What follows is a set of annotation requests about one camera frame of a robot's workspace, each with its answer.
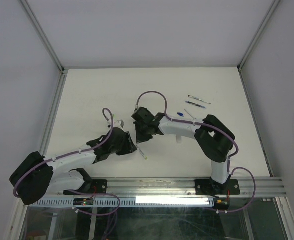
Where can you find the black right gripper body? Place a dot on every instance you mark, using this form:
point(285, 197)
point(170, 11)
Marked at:
point(141, 134)

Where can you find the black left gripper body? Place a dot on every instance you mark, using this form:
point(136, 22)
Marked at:
point(124, 147)

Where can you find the silver pen lime end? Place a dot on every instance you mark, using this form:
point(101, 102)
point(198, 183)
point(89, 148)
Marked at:
point(141, 152)

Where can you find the orange capped grey highlighter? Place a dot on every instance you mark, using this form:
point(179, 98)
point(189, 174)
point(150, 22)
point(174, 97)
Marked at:
point(178, 139)

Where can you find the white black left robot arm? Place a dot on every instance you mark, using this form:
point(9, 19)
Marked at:
point(39, 175)

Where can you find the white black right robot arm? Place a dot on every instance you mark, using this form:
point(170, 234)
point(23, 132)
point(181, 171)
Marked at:
point(213, 138)

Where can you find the blue capped pen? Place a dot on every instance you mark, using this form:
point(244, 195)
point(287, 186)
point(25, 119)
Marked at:
point(194, 104)

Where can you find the small circuit board left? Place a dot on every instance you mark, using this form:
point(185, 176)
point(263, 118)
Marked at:
point(82, 202)

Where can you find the small circuit board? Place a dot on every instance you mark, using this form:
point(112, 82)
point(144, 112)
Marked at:
point(82, 202)
point(221, 204)

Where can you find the small circuit board right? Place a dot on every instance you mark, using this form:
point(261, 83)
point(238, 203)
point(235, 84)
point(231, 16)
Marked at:
point(221, 204)

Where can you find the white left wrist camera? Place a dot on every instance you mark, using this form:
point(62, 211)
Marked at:
point(118, 124)

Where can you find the aluminium table edge rail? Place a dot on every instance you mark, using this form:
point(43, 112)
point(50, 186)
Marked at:
point(259, 187)

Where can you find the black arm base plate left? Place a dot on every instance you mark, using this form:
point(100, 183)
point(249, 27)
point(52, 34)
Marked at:
point(92, 186)

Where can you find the white slotted cable duct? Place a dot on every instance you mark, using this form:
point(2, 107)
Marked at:
point(129, 202)

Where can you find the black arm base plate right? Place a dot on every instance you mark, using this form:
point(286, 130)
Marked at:
point(209, 187)

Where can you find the left aluminium frame post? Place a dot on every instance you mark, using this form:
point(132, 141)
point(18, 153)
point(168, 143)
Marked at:
point(41, 34)

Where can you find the aluminium frame post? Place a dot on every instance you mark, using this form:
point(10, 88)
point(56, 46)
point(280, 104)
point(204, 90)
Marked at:
point(41, 34)
point(258, 33)

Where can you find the right aluminium frame post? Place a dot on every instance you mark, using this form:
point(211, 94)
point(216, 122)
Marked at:
point(258, 33)

